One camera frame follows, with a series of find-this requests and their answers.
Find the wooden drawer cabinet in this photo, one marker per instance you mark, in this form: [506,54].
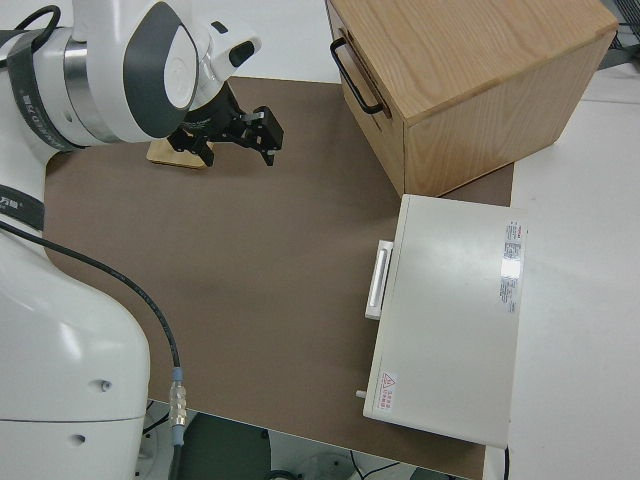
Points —
[465,60]

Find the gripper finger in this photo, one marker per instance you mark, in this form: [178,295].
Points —
[200,145]
[267,132]

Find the wooden mug tree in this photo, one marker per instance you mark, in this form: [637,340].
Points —
[167,155]

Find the white toaster oven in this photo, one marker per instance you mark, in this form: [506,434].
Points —
[445,320]

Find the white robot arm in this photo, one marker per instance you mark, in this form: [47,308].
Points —
[75,325]

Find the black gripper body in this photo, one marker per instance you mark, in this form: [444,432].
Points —
[220,122]

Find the brown table mat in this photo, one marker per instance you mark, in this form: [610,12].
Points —
[225,275]

